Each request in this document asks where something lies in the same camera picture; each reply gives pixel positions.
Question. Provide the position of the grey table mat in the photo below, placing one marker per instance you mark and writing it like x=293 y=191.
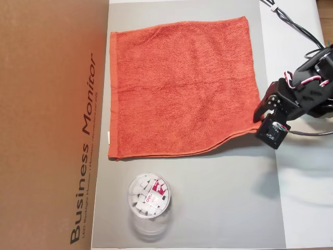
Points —
x=208 y=195

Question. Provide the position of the orange terry towel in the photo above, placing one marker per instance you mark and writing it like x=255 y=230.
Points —
x=182 y=91

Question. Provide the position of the red white paper label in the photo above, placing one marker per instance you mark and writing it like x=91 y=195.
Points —
x=156 y=192

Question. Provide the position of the clear plastic jar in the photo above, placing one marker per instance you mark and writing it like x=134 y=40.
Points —
x=140 y=198

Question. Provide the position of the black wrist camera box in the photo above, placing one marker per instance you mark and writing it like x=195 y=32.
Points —
x=269 y=135

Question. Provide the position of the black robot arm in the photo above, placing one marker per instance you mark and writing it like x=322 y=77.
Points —
x=312 y=91

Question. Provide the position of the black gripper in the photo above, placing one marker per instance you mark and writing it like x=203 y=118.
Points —
x=273 y=102

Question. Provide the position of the brown cardboard monitor box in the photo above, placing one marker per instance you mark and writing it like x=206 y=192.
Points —
x=39 y=130

